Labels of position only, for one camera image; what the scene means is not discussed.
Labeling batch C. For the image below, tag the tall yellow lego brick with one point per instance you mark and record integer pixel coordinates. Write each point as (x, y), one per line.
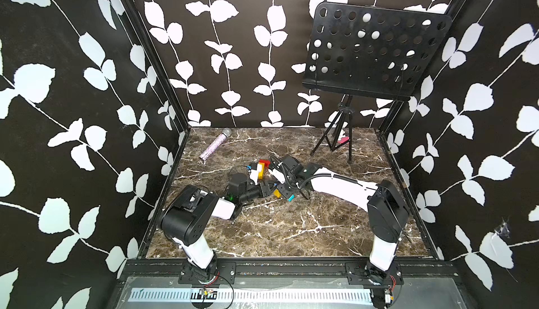
(260, 170)

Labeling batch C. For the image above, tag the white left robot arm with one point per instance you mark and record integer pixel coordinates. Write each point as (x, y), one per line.
(185, 219)

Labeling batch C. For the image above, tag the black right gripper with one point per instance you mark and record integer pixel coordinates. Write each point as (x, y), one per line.
(281, 187)

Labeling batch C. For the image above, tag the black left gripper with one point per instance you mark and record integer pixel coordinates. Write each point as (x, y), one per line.
(264, 192)

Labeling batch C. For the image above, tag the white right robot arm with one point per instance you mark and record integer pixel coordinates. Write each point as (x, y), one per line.
(387, 210)

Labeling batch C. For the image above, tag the black perforated music stand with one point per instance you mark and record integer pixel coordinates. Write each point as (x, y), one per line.
(360, 51)

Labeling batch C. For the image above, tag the long red lego brick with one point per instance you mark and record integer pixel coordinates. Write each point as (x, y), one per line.
(265, 162)

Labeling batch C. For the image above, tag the white perforated strip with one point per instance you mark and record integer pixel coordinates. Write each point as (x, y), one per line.
(228, 296)

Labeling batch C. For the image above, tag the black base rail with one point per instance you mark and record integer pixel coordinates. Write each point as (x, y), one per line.
(353, 269)

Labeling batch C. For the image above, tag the pink object behind stand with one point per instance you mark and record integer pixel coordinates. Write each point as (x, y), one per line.
(343, 140)

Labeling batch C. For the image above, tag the purple rhinestone microphone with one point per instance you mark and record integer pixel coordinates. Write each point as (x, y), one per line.
(220, 139)

